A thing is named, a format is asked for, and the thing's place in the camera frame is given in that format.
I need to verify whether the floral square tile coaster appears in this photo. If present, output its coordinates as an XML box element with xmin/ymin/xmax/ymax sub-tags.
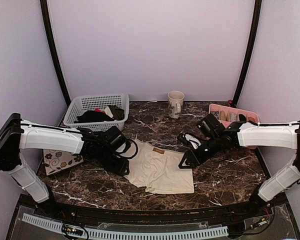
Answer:
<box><xmin>43</xmin><ymin>149</ymin><xmax>84</xmax><ymax>176</ymax></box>

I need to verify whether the black garment in basket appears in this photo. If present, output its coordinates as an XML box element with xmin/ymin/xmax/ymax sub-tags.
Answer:
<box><xmin>74</xmin><ymin>110</ymin><xmax>114</xmax><ymax>124</ymax></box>

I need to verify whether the cream cotton boxer underwear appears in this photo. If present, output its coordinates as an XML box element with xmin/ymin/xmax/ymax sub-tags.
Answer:
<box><xmin>123</xmin><ymin>139</ymin><xmax>195</xmax><ymax>194</ymax></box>

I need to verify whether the left black frame post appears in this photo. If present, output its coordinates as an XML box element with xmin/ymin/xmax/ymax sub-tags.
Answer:
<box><xmin>40</xmin><ymin>0</ymin><xmax>71</xmax><ymax>106</ymax></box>

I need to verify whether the grey rolled underwear in tray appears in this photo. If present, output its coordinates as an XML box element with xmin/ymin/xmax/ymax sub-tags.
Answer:
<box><xmin>210</xmin><ymin>111</ymin><xmax>220</xmax><ymax>119</ymax></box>

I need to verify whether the cream ceramic mug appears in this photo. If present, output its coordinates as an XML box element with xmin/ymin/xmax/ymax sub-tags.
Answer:
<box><xmin>167</xmin><ymin>90</ymin><xmax>185</xmax><ymax>119</ymax></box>

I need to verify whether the right black frame post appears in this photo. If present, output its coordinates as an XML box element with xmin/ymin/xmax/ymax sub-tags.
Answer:
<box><xmin>232</xmin><ymin>0</ymin><xmax>262</xmax><ymax>106</ymax></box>

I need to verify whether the white slotted cable duct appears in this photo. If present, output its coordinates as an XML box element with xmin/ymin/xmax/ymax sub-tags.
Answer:
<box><xmin>21</xmin><ymin>212</ymin><xmax>230</xmax><ymax>240</ymax></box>

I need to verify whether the small white garment in basket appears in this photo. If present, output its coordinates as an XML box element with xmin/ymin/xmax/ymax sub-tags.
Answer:
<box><xmin>104</xmin><ymin>106</ymin><xmax>114</xmax><ymax>119</ymax></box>

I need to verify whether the olive green garment in basket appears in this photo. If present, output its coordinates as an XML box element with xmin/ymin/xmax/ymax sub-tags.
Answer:
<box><xmin>108</xmin><ymin>105</ymin><xmax>125</xmax><ymax>121</ymax></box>

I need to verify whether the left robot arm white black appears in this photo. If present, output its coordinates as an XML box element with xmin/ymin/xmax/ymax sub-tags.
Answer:
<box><xmin>0</xmin><ymin>113</ymin><xmax>136</xmax><ymax>218</ymax></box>

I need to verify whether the black front table rail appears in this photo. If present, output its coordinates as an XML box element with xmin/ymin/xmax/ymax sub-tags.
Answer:
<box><xmin>14</xmin><ymin>193</ymin><xmax>288</xmax><ymax>227</ymax></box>

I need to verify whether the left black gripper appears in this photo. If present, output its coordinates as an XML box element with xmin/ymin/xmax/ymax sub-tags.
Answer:
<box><xmin>96</xmin><ymin>147</ymin><xmax>130</xmax><ymax>177</ymax></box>

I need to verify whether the black rolled underwear in tray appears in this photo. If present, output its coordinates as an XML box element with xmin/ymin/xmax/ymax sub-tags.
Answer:
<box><xmin>238</xmin><ymin>114</ymin><xmax>247</xmax><ymax>122</ymax></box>

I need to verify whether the red garment in basket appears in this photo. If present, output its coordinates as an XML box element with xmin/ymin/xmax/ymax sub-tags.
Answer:
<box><xmin>94</xmin><ymin>108</ymin><xmax>105</xmax><ymax>113</ymax></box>

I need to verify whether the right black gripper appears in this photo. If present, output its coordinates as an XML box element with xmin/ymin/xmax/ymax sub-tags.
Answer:
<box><xmin>178</xmin><ymin>135</ymin><xmax>222</xmax><ymax>169</ymax></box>

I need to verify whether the light grey rolled underwear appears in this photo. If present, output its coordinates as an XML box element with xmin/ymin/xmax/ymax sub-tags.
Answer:
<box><xmin>229</xmin><ymin>112</ymin><xmax>239</xmax><ymax>122</ymax></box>

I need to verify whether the white plastic laundry basket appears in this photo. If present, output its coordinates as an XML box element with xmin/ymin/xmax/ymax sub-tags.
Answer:
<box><xmin>63</xmin><ymin>93</ymin><xmax>130</xmax><ymax>132</ymax></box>

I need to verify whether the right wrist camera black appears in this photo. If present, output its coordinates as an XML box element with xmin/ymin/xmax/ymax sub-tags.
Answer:
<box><xmin>197</xmin><ymin>113</ymin><xmax>226</xmax><ymax>138</ymax></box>

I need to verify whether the tan rolled underwear in tray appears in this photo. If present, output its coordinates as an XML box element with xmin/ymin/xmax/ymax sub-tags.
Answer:
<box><xmin>219</xmin><ymin>110</ymin><xmax>229</xmax><ymax>121</ymax></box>

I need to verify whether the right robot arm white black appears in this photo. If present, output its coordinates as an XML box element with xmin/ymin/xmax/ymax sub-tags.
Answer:
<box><xmin>178</xmin><ymin>114</ymin><xmax>300</xmax><ymax>217</ymax></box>

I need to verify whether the black frame post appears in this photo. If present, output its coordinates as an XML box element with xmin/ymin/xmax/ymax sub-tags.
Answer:
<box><xmin>40</xmin><ymin>0</ymin><xmax>71</xmax><ymax>106</ymax></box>
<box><xmin>232</xmin><ymin>0</ymin><xmax>262</xmax><ymax>106</ymax></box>

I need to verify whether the pink divided organizer tray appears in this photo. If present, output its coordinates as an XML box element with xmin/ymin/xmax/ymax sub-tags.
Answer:
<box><xmin>207</xmin><ymin>104</ymin><xmax>259</xmax><ymax>151</ymax></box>

